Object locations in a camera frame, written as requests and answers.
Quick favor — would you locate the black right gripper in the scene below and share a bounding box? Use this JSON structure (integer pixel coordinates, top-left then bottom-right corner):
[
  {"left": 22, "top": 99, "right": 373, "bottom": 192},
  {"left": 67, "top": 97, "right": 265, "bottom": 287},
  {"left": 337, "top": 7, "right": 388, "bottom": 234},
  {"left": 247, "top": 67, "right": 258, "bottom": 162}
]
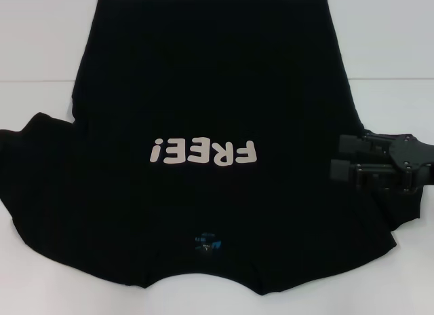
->
[{"left": 330, "top": 134, "right": 434, "bottom": 196}]

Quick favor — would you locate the black shirt with FREE print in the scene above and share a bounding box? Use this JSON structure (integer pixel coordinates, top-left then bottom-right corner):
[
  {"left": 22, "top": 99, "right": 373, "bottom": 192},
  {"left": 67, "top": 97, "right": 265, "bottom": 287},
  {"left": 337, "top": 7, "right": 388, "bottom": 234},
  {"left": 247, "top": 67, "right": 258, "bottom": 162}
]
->
[{"left": 0, "top": 0, "right": 425, "bottom": 289}]

